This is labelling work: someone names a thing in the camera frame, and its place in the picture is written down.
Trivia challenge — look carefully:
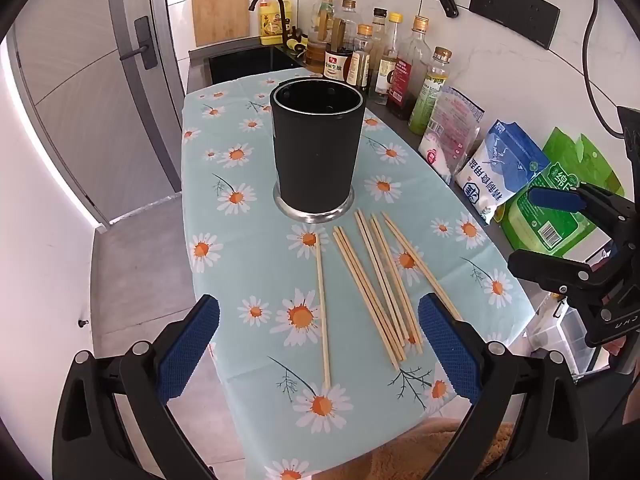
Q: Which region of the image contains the single wooden chopstick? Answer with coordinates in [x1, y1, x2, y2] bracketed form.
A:
[315, 232, 332, 392]

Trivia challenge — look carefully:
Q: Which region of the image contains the clear sugar bag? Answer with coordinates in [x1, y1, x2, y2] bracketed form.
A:
[417, 86, 486, 186]

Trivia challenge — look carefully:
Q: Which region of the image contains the black cable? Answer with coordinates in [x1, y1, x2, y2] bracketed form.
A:
[582, 0, 626, 136]

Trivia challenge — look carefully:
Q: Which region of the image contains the black utensil holder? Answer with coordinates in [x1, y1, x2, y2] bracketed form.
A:
[270, 77, 363, 225]

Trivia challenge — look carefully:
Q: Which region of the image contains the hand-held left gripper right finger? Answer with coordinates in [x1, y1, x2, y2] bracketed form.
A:
[416, 291, 592, 480]

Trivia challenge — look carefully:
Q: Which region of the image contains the black wall panel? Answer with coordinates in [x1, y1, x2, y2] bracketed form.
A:
[469, 0, 561, 51]

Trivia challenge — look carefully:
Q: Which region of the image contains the daisy print tablecloth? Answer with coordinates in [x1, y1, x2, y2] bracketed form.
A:
[180, 67, 533, 480]

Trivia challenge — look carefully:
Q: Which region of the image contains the bunch of bamboo chopsticks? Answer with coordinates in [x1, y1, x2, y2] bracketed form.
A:
[332, 210, 463, 372]

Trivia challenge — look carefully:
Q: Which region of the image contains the green plastic bag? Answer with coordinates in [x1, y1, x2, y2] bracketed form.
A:
[500, 127, 626, 261]

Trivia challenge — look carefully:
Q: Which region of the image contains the amber glass jar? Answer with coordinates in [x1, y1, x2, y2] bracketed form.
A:
[305, 40, 328, 73]

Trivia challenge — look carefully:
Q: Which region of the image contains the white blue salt bag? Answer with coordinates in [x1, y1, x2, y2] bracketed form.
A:
[454, 120, 551, 226]

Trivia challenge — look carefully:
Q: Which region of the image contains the bottle with black cap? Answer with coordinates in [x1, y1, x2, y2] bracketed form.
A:
[370, 7, 389, 58]

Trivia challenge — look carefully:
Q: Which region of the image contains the dark soy sauce bottle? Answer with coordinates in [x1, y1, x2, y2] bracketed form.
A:
[324, 20, 354, 83]

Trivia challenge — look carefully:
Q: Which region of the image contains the clear bottle yellow cap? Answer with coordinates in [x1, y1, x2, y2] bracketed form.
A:
[310, 0, 336, 43]

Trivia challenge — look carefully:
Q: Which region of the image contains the black sink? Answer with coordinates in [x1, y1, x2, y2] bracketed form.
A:
[207, 45, 301, 86]

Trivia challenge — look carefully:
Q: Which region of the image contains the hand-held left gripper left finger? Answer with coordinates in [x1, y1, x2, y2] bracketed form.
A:
[51, 294, 222, 480]

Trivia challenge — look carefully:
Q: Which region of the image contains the yellow oil bottle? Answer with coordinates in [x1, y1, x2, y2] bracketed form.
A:
[259, 0, 287, 46]

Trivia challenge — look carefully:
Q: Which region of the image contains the grey door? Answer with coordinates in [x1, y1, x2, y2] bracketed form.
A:
[10, 0, 186, 226]

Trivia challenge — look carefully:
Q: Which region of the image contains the black door handle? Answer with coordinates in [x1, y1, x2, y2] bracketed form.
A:
[120, 16, 158, 71]

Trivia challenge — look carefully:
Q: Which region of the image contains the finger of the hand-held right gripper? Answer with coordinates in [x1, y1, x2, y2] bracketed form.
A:
[506, 248, 627, 307]
[526, 181, 634, 234]

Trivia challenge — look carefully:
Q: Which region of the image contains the wooden cutting board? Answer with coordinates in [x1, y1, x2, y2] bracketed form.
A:
[191, 0, 251, 48]

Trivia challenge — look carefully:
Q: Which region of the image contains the black faucet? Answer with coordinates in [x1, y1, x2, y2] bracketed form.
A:
[248, 0, 293, 53]

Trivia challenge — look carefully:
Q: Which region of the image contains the brown bottle orange cap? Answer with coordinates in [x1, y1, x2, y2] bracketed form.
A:
[349, 24, 375, 92]

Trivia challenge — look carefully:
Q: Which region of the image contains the pale label bottle yellow cap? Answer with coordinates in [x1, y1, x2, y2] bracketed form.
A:
[372, 12, 405, 98]

